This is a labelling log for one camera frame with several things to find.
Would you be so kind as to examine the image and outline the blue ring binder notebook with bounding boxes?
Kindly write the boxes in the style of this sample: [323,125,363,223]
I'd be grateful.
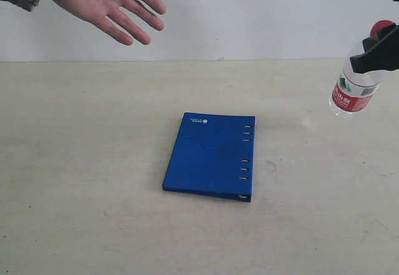
[162,112,256,202]

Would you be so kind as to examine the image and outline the clear water bottle red cap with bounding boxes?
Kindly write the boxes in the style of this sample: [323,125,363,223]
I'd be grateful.
[329,20,398,117]

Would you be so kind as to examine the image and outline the person's open hand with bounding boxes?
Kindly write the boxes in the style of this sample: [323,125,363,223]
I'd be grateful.
[52,0,166,46]

